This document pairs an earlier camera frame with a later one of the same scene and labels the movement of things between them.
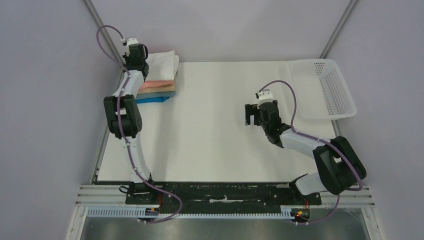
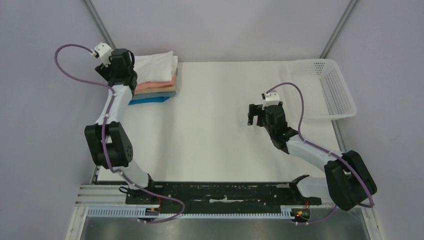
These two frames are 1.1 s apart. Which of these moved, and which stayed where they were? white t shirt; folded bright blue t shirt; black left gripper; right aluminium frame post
Moved: black left gripper
Stayed: folded bright blue t shirt; white t shirt; right aluminium frame post
